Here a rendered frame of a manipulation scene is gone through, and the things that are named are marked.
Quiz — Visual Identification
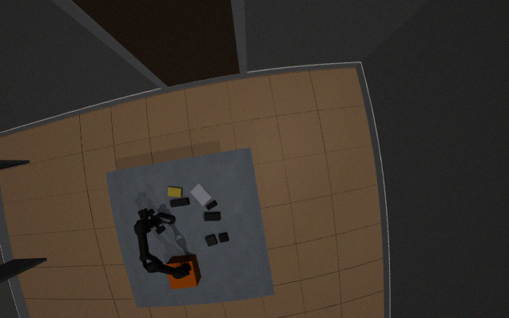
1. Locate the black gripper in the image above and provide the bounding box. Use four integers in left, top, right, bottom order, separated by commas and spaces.
148, 209, 165, 235

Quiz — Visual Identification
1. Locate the yellow rectangular block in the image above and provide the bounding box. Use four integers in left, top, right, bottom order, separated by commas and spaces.
167, 186, 183, 197

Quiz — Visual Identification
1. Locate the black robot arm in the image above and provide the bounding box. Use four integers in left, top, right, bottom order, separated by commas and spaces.
133, 208, 192, 279

